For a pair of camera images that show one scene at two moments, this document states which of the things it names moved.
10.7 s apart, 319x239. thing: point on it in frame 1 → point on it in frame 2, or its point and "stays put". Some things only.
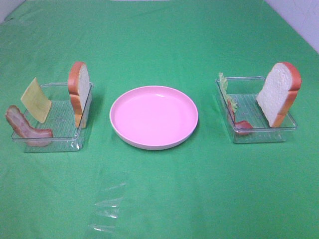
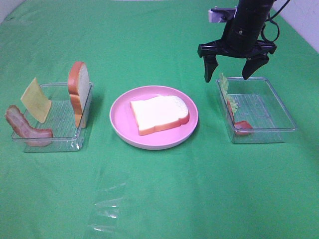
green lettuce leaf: [224, 83] stays put
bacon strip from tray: [33, 136] stays put
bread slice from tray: [281, 87] → [158, 113]
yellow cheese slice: [36, 101] stays put
